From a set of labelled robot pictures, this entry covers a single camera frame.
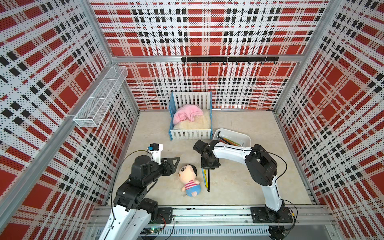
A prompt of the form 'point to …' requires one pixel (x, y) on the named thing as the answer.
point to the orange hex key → (228, 141)
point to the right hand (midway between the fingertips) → (209, 166)
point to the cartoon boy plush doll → (187, 174)
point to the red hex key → (223, 141)
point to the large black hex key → (219, 131)
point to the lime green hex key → (232, 141)
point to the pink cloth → (186, 112)
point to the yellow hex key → (206, 179)
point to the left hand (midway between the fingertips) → (177, 159)
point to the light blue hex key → (204, 177)
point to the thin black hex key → (208, 181)
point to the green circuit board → (155, 229)
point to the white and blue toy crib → (204, 100)
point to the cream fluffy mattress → (203, 122)
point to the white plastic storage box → (234, 136)
